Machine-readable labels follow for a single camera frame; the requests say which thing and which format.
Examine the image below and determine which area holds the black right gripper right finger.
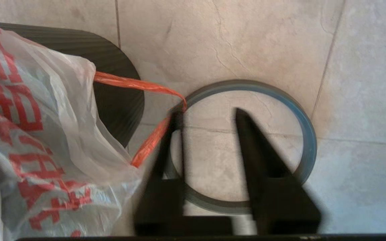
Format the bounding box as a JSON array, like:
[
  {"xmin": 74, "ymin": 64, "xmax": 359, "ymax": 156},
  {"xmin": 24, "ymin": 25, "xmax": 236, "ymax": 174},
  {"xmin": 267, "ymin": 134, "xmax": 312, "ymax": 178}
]
[{"xmin": 235, "ymin": 108, "xmax": 321, "ymax": 235}]

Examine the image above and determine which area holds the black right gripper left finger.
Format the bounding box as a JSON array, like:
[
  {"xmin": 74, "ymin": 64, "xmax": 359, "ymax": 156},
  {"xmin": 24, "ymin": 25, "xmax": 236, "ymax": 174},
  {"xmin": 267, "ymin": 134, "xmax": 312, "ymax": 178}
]
[{"xmin": 134, "ymin": 112, "xmax": 185, "ymax": 235}]

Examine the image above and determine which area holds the black bin ring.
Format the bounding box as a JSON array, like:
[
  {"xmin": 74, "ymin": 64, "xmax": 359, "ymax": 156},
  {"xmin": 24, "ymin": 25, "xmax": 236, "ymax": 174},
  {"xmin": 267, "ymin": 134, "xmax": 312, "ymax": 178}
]
[{"xmin": 165, "ymin": 79, "xmax": 317, "ymax": 215}]

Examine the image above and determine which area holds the white plastic bag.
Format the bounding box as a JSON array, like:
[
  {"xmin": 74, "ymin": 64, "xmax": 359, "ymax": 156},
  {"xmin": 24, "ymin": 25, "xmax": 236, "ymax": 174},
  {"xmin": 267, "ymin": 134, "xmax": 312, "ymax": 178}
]
[{"xmin": 0, "ymin": 20, "xmax": 187, "ymax": 238}]

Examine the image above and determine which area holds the black round trash bin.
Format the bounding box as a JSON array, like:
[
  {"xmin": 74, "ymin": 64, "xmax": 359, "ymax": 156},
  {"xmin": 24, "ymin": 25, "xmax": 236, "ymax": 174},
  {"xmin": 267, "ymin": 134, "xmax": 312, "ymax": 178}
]
[{"xmin": 0, "ymin": 22, "xmax": 145, "ymax": 148}]

